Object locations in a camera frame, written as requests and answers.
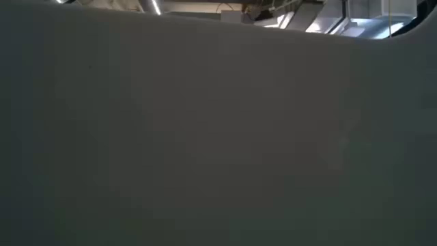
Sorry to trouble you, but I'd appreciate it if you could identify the white plastic bin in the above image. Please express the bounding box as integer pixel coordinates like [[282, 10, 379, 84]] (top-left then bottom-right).
[[0, 0, 437, 246]]

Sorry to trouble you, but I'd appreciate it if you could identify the grey junction box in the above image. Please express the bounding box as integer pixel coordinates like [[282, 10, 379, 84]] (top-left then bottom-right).
[[221, 10, 244, 24]]

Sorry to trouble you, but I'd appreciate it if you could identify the white light fixture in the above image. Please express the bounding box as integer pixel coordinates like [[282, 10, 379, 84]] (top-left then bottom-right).
[[305, 0, 419, 40]]

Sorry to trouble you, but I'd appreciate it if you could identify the narrow silver spiral duct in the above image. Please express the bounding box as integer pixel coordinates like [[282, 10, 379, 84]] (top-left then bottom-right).
[[139, 0, 165, 16]]

